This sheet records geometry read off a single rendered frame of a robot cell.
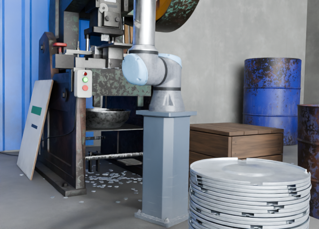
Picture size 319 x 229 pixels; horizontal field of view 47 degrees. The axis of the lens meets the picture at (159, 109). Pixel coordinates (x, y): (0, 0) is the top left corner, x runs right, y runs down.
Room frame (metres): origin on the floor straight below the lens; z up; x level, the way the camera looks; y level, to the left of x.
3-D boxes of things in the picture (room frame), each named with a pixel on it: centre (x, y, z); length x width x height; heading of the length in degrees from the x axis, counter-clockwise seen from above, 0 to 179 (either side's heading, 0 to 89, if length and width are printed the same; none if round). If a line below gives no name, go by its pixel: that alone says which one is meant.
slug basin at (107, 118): (2.24, 0.34, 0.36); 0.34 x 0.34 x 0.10
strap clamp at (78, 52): (2.15, 0.49, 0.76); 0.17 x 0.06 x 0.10; 121
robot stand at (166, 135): (1.54, -0.03, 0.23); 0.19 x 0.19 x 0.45; 49
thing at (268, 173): (0.92, -0.22, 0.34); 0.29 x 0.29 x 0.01
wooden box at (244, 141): (1.95, -0.37, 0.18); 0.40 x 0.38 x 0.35; 33
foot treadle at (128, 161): (2.12, 0.27, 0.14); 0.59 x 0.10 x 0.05; 31
